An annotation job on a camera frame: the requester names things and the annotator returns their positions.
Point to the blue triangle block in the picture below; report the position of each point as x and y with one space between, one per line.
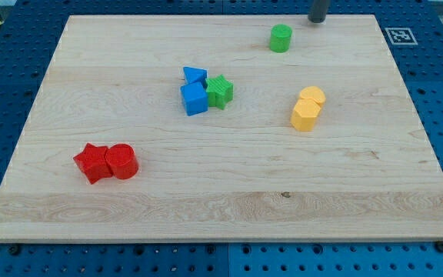
193 75

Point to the blue cube block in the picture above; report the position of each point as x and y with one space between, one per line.
194 98

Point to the red cylinder block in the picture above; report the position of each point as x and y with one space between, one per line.
122 161

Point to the white fiducial marker tag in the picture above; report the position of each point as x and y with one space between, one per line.
401 36

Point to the wooden board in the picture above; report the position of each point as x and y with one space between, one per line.
366 172

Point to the red star block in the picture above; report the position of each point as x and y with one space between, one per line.
91 162

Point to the green star block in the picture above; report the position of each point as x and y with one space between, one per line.
219 91

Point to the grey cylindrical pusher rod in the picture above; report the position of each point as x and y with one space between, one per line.
318 11

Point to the yellow hexagon block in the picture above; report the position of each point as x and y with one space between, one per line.
305 114

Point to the green cylinder block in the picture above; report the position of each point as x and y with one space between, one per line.
280 38

